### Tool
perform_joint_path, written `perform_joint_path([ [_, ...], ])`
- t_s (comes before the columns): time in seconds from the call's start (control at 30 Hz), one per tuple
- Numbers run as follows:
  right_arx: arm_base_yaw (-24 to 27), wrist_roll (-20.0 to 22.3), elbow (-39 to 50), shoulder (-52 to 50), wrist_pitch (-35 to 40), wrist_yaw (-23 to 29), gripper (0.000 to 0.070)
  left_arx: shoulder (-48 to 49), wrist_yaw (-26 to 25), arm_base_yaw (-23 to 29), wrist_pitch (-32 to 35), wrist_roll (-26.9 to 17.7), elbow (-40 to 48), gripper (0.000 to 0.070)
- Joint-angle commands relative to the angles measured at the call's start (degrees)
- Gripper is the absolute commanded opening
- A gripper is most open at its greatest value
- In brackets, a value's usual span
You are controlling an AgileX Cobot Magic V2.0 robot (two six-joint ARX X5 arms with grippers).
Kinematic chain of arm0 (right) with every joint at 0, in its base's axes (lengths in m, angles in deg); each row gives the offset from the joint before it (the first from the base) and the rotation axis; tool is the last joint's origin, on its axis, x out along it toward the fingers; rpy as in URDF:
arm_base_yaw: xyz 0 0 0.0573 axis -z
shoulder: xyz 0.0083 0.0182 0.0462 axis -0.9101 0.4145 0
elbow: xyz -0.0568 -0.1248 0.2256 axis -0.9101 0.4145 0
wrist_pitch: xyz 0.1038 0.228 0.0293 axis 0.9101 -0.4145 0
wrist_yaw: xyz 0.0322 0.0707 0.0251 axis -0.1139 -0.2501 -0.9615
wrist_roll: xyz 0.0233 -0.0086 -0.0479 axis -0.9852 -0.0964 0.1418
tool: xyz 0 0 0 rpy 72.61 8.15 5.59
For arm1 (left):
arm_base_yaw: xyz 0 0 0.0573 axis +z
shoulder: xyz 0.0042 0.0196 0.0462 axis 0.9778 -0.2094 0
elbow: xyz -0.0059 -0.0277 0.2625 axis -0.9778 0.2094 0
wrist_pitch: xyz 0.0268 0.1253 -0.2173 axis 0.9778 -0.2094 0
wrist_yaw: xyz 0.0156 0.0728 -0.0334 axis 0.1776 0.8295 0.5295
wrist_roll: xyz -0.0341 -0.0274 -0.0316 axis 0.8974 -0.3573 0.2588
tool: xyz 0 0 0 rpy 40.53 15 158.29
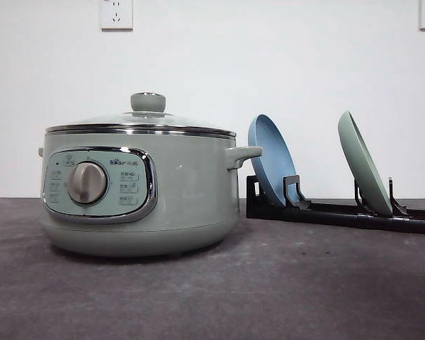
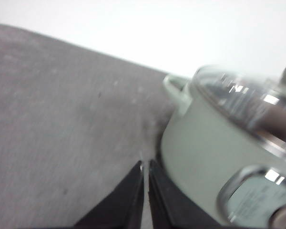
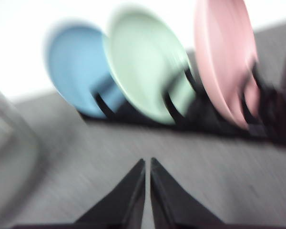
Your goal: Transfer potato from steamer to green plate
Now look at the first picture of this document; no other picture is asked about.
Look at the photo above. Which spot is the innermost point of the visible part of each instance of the glass pot lid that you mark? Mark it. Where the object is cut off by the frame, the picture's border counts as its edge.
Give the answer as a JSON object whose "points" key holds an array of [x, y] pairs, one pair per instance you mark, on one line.
{"points": [[147, 115]]}

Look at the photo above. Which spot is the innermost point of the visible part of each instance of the left white wall socket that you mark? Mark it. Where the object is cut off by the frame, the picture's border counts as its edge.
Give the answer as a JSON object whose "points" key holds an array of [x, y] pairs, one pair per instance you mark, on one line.
{"points": [[116, 16]]}

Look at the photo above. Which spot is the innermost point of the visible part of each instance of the green electric steamer pot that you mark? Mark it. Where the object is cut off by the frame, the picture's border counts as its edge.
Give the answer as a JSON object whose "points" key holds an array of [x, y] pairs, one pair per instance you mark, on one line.
{"points": [[137, 195]]}

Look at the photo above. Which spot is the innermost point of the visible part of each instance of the green plate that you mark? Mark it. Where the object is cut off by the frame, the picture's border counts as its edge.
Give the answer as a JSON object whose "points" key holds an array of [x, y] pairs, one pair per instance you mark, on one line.
{"points": [[364, 162]]}

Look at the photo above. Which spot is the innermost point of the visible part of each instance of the black dish rack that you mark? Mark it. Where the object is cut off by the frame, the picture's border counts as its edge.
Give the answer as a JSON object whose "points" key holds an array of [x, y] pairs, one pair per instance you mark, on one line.
{"points": [[299, 209]]}

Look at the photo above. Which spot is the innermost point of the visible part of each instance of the blue plate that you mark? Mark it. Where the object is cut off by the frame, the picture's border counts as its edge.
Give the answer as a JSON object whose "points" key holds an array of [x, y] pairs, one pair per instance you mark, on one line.
{"points": [[277, 159]]}

